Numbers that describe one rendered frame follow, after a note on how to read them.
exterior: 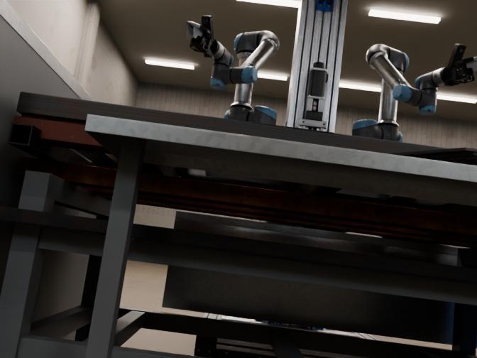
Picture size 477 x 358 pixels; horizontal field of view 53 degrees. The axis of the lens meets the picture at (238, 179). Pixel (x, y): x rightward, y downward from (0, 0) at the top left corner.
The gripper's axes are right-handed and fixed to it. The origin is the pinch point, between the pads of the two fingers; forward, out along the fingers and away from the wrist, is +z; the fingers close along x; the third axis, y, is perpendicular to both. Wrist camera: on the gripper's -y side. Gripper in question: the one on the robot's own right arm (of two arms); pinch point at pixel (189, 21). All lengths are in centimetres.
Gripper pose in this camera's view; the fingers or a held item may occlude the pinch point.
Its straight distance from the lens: 207.9
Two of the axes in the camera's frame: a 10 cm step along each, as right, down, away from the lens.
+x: -8.6, -1.8, 4.7
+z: -4.4, -1.9, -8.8
